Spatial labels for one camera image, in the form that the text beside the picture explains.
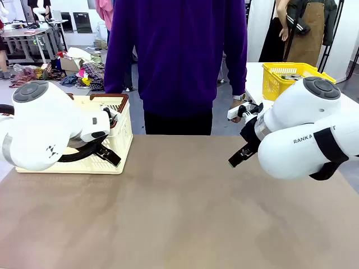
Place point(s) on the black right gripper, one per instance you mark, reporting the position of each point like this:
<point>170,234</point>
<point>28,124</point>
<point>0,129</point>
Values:
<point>251,134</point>

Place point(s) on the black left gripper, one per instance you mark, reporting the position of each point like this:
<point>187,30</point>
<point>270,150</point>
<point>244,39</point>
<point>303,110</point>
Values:
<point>103,145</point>

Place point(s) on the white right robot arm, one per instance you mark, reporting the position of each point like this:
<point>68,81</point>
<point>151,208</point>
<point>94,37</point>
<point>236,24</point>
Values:
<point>305,117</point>

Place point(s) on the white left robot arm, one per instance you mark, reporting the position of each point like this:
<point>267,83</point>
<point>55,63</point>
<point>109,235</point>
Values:
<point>42,126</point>

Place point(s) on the person's right forearm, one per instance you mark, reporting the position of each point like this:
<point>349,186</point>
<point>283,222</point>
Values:
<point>115,73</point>

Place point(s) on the person's left forearm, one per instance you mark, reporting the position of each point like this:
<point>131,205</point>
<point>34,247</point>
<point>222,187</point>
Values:
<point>238,70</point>

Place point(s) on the cream basket with brown rim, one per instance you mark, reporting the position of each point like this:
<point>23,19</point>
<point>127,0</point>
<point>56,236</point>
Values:
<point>117,140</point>

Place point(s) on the yellow plastic basket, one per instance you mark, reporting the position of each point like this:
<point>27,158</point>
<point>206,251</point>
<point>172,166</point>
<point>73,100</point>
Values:
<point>273,84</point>

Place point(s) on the person's left hand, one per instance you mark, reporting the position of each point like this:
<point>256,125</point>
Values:
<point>237,119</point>

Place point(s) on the white side table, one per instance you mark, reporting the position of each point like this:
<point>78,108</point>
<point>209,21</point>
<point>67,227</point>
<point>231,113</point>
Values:
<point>253,81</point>

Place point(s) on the pile of colourful clothes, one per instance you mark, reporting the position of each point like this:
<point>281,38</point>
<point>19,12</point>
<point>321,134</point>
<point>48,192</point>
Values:
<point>92,73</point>

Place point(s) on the cardboard box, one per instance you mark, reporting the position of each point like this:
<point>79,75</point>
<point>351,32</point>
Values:
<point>68,64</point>

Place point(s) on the person in purple sweater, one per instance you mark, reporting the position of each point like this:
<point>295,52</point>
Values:
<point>176,56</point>

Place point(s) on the figure in brown apron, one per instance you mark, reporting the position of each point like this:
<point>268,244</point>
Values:
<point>305,30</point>

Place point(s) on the person in pink top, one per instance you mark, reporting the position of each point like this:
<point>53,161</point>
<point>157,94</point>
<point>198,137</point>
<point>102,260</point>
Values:
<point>103,14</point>

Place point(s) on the grey background desk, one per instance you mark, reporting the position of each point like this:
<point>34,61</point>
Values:
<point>31,36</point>

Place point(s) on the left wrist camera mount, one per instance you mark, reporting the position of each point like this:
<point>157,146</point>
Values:
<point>110,115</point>

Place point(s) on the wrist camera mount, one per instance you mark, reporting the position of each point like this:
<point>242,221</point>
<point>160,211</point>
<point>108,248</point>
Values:
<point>110,115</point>
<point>249,112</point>

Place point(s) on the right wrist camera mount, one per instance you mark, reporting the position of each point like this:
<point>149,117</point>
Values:
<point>249,112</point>

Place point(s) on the black wall panel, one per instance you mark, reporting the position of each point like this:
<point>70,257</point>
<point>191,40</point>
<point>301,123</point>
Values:
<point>83,22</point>
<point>66,22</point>

